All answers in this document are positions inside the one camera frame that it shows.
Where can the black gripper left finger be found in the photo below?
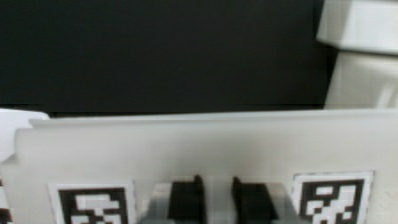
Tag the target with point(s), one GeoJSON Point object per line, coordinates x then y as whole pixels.
{"type": "Point", "coordinates": [188, 206]}

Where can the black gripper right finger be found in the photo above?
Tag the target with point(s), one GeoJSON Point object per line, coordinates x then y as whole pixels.
{"type": "Point", "coordinates": [253, 203]}

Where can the white door panel with knob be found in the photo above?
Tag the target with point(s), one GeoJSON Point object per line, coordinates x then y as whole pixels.
{"type": "Point", "coordinates": [255, 147]}

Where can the white cabinet body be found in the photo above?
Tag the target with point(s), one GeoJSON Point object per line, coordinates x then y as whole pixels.
{"type": "Point", "coordinates": [360, 31]}

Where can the white tag base sheet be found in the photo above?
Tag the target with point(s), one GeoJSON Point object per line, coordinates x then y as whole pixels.
{"type": "Point", "coordinates": [15, 121]}

